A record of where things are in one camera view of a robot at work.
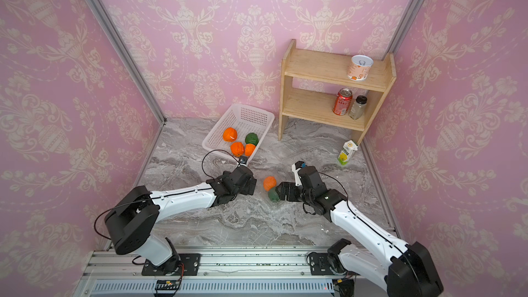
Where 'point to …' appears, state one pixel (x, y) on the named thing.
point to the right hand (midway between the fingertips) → (284, 189)
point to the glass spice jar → (357, 108)
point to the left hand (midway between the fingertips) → (246, 180)
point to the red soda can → (342, 101)
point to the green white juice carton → (350, 147)
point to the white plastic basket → (244, 118)
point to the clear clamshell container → (280, 176)
